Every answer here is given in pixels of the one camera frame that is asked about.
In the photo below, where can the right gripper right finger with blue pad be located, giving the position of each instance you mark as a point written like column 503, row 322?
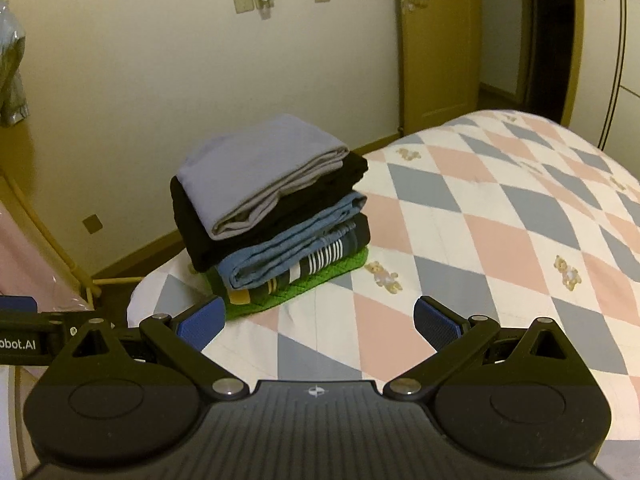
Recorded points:
column 505, row 395

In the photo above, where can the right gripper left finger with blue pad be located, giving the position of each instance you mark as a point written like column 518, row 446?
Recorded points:
column 120, row 395

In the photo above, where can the grey-purple garment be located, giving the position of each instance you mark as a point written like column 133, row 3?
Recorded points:
column 234, row 181

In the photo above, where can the pink sparkly curtain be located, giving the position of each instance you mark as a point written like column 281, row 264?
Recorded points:
column 25, row 273

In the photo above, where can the checkered pink grey white quilt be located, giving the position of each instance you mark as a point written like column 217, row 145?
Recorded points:
column 495, row 212

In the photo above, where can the blue denim folded garment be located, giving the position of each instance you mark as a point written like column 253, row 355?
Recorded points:
column 253, row 266

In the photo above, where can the green knitted folded garment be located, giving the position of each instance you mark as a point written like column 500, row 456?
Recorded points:
column 239, row 304

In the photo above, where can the dark striped folded garment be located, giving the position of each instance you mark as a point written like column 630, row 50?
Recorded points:
column 345, row 240

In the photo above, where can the grey hanging garment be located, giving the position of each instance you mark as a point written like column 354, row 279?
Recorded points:
column 14, row 107

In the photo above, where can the white wardrobe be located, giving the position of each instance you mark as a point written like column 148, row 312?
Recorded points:
column 602, row 103

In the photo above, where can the yellow wooden door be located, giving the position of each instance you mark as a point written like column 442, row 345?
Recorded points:
column 440, row 62

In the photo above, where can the low wall socket plate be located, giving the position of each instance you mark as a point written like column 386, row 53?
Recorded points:
column 92, row 224

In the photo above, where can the beige wall switch plate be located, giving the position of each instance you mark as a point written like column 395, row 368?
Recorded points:
column 243, row 6

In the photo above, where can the white wall plug device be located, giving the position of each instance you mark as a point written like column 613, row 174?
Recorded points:
column 264, row 8

